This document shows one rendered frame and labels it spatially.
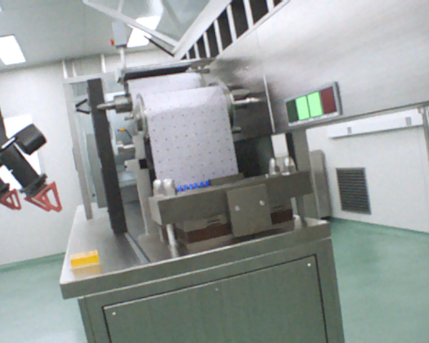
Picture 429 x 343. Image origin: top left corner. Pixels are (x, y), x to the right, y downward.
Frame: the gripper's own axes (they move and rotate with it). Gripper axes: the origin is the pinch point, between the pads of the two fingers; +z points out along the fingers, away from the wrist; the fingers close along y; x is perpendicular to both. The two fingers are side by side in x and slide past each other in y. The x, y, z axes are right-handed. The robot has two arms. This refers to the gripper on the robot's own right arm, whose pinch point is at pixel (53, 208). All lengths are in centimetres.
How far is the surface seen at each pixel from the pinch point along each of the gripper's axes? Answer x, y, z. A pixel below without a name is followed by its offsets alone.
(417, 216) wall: -265, 107, 247
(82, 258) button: 5.1, -12.8, 11.6
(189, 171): -33.5, -11.6, 15.5
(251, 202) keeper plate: -30, -35, 24
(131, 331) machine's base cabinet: 10.6, -26.8, 27.5
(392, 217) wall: -274, 143, 258
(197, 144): -40.0, -12.9, 11.0
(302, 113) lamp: -48, -47, 13
